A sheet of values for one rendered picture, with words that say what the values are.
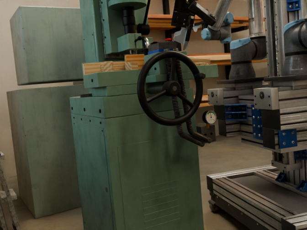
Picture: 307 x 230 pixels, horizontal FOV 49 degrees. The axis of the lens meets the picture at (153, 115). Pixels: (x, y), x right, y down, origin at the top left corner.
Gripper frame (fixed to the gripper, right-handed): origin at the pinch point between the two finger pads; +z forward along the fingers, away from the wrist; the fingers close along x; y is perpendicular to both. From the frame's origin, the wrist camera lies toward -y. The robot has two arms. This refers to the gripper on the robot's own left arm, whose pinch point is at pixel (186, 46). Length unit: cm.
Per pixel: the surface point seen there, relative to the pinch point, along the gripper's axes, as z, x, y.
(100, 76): 15.6, 7.1, 31.6
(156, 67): 11.2, -0.4, 10.3
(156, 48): 4.7, -5.0, 11.5
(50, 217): 143, -17, 67
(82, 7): 10, -52, 56
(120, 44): 14.6, -24.4, 29.8
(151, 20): 78, -245, 34
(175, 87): 11.7, 12.2, 1.6
